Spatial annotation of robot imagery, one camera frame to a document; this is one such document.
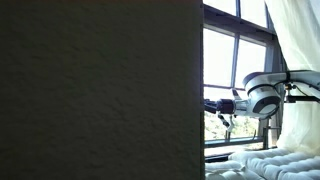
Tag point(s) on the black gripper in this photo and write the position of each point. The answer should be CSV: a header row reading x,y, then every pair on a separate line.
x,y
226,106

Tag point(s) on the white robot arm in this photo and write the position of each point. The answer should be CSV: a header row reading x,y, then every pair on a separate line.
x,y
266,93

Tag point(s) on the white tufted seat cushion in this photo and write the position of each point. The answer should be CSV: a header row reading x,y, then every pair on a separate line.
x,y
286,163
223,171

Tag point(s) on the white sheer curtain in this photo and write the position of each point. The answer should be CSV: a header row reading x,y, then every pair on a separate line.
x,y
300,33

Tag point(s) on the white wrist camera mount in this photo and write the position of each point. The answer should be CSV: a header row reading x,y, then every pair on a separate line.
x,y
227,121

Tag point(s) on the grey camera tripod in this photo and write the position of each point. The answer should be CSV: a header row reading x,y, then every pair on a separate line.
x,y
271,133

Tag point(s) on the dark window frame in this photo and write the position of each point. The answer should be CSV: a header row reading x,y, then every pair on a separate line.
x,y
233,25

